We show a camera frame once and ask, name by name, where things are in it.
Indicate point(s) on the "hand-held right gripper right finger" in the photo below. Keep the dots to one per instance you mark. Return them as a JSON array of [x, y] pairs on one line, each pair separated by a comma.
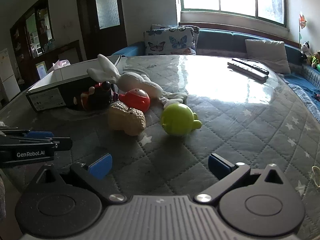
[[220, 166]]

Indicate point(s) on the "black and white plush toy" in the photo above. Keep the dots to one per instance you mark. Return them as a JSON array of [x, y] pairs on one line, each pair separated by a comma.
[[305, 50]]

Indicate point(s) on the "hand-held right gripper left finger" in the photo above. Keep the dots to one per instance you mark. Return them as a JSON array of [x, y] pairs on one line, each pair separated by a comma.
[[100, 166]]

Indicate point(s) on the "white fridge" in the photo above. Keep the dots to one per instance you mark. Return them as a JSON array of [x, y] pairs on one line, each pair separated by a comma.
[[7, 77]]

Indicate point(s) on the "colourful pinwheel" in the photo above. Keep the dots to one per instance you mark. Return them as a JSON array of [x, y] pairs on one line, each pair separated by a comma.
[[302, 20]]

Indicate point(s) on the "grey remote control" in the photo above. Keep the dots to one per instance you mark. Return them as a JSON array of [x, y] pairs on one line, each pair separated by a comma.
[[246, 72]]

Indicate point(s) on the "yellow green box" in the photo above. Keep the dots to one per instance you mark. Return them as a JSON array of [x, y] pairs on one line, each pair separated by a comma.
[[41, 70]]

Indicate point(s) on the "black and red toy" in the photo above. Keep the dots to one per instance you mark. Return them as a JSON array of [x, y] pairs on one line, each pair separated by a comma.
[[98, 98]]

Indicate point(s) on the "pink plastic bag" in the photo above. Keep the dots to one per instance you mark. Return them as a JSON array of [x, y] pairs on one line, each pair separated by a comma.
[[60, 65]]

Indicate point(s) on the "blue blanket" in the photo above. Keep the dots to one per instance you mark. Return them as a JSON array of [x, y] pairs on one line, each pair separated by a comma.
[[305, 85]]

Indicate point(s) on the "white plush rabbit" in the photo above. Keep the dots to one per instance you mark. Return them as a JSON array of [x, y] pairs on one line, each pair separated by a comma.
[[135, 80]]

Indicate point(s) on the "red round toy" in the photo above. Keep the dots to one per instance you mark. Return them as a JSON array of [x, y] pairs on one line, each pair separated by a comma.
[[135, 100]]

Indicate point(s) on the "green round toy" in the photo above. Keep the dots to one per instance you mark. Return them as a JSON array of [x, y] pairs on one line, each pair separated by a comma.
[[177, 120]]

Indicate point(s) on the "yellow loop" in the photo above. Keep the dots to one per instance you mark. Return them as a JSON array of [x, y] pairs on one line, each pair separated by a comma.
[[315, 180]]

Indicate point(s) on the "grey quilted desktop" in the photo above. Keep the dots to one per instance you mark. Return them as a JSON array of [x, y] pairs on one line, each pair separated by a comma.
[[225, 130]]

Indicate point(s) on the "black remote control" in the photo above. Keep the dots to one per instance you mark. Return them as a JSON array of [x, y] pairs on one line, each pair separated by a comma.
[[252, 66]]

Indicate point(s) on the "grey pillow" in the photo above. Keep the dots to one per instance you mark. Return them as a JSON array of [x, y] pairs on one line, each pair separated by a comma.
[[268, 55]]

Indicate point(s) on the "butterfly print pillow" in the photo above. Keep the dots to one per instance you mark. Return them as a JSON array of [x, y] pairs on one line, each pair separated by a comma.
[[196, 31], [167, 41]]

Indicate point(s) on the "dark wooden door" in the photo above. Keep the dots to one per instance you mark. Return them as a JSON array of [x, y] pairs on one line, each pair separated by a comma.
[[87, 17]]

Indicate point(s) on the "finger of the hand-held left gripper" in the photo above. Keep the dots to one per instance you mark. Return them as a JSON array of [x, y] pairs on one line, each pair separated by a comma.
[[40, 134], [63, 143]]

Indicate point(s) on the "cardboard box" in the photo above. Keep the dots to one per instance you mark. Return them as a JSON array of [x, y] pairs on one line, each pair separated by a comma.
[[47, 100]]

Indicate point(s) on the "teal sofa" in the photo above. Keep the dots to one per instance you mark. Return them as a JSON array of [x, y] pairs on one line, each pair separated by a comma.
[[220, 38]]

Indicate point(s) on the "dark wooden cabinet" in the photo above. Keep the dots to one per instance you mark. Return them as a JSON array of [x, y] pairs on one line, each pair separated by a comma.
[[67, 52]]

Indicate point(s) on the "beige peanut toy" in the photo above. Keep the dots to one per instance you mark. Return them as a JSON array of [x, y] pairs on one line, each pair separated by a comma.
[[127, 120]]

